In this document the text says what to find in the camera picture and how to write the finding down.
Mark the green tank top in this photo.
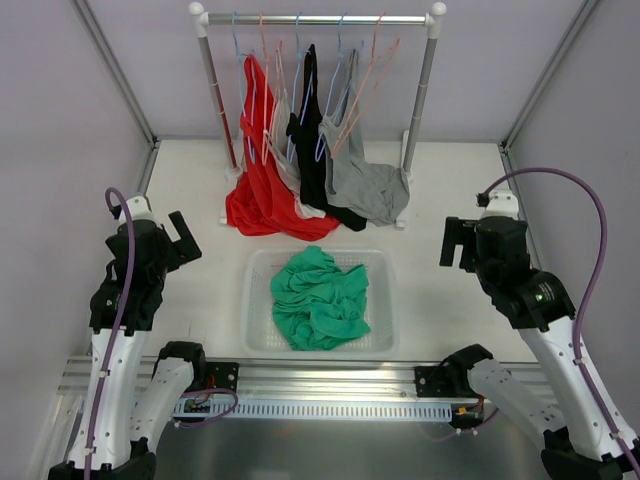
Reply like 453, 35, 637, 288
270, 246, 371, 352

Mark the pink wire hanger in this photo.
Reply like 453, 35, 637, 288
331, 12, 400, 157

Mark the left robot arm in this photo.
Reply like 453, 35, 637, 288
48, 196, 208, 479

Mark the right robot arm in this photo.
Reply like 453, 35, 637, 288
440, 216, 639, 479

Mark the red tank top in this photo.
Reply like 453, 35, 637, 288
225, 54, 339, 242

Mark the grey tank top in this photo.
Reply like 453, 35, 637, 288
318, 49, 410, 226

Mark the blue hanger middle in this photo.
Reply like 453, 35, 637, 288
285, 12, 321, 161

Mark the blue hanger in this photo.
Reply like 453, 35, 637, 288
285, 12, 321, 161
314, 12, 348, 163
231, 12, 261, 164

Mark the white tank top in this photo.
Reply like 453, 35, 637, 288
269, 87, 326, 219

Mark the black tank top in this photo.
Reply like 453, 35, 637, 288
287, 44, 367, 232

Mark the blue hanger far left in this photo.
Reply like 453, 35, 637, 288
231, 12, 261, 164

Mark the white plastic basket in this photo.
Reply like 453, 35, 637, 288
240, 246, 399, 360

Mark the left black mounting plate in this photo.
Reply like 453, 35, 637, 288
204, 361, 240, 392

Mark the black mounting plate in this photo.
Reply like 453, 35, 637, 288
413, 365, 476, 398
204, 361, 240, 392

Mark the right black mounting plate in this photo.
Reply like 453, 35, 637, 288
413, 365, 476, 398

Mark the metal clothes rack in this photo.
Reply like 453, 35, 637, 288
187, 1, 448, 231

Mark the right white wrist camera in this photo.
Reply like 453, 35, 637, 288
477, 189, 520, 220

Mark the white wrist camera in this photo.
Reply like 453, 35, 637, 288
477, 189, 520, 220
111, 195, 156, 225

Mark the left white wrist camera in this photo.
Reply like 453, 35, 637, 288
111, 195, 156, 225

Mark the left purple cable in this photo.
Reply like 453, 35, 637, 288
82, 187, 136, 480

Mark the purple cable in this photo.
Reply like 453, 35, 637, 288
82, 187, 136, 480
479, 167, 636, 466

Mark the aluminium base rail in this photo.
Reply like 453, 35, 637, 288
56, 356, 557, 404

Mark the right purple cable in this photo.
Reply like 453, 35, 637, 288
479, 167, 636, 466

